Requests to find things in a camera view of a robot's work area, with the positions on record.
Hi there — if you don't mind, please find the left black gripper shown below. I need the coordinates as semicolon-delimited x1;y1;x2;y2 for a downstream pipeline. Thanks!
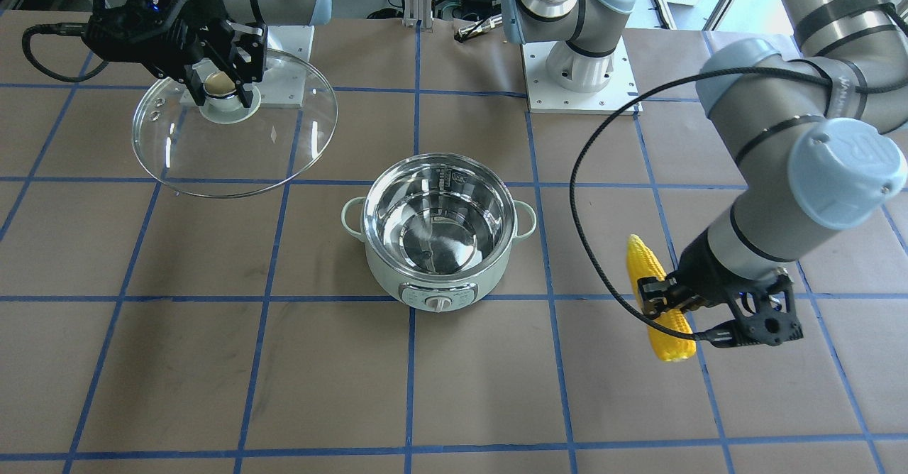
636;233;804;348

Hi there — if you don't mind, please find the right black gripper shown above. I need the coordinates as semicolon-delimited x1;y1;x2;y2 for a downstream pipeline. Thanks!
84;0;268;109

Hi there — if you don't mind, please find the yellow corn cob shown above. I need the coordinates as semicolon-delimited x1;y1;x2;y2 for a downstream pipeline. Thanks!
626;234;697;362

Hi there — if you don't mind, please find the glass pot lid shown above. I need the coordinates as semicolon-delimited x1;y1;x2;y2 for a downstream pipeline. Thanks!
132;70;338;199

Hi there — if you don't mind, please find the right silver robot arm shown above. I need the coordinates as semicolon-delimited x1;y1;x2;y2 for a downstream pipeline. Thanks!
81;0;331;108

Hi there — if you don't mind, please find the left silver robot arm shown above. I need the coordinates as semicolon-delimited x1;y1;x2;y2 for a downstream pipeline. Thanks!
626;0;906;360

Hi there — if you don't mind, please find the pale green electric pot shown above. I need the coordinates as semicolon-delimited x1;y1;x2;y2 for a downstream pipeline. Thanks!
340;152;538;313

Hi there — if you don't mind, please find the brown paper table mat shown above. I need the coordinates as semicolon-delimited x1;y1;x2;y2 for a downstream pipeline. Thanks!
0;10;908;474

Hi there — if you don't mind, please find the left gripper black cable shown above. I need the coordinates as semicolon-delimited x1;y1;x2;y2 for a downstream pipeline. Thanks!
569;62;838;341

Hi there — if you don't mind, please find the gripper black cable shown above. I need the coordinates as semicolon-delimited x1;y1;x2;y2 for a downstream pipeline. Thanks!
569;62;838;341
21;23;111;83

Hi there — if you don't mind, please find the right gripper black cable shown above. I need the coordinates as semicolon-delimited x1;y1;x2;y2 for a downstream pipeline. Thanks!
21;23;111;83

